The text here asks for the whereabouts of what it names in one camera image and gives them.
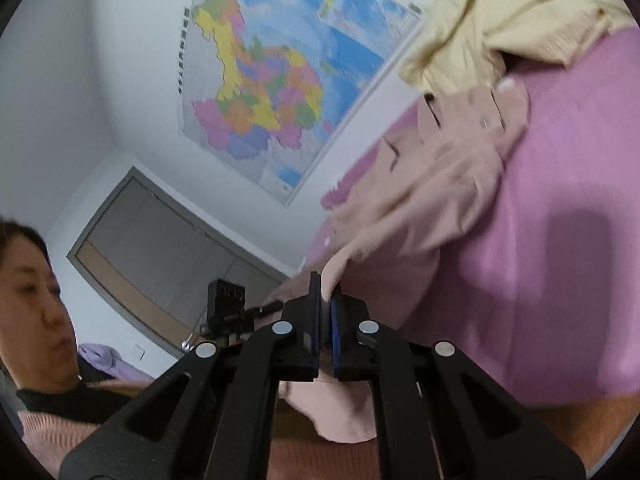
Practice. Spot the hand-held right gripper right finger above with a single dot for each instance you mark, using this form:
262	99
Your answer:
336	340

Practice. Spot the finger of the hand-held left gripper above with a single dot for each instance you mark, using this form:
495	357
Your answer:
267	307

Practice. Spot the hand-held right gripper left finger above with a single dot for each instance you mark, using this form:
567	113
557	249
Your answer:
315	320

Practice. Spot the pink jacket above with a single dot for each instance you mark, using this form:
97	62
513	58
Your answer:
425	200

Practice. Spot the grey sliding door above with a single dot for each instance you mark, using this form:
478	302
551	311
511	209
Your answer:
150	250

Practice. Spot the purple cloth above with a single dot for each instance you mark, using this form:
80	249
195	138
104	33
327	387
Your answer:
100	357

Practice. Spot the person's head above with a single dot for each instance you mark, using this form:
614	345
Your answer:
30	300

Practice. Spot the person's upper body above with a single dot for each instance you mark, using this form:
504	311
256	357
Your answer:
50	430

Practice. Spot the pink daisy print bed sheet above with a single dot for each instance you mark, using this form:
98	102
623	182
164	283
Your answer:
575	185

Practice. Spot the pale yellow garment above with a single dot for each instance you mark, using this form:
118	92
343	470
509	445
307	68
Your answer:
500	20

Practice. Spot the white wall switch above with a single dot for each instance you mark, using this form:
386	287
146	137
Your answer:
138	351

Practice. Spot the colourful wall map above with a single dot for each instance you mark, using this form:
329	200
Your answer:
280	60

